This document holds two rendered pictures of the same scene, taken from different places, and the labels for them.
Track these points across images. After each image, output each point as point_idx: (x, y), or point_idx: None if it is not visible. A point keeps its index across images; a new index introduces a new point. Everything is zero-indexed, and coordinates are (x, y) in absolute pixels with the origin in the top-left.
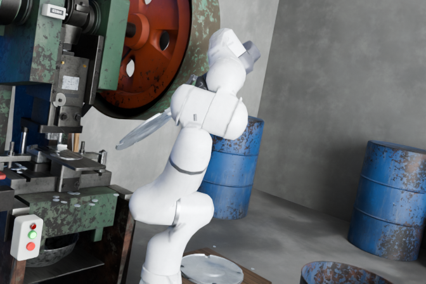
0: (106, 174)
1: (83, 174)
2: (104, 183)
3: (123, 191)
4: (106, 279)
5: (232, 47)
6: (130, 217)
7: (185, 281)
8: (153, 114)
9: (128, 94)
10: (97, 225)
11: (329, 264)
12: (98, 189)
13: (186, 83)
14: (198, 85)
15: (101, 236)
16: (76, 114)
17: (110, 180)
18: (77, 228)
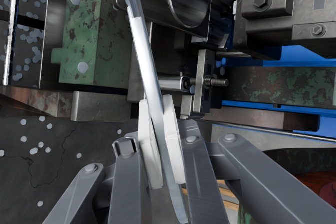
0: (142, 90)
1: (150, 35)
2: (131, 86)
3: (96, 104)
4: (19, 86)
5: None
6: (41, 98)
7: None
8: (239, 210)
9: (324, 194)
10: (65, 47)
11: None
12: (117, 59)
13: (308, 193)
14: None
15: (53, 62)
16: None
17: (132, 101)
18: (69, 7)
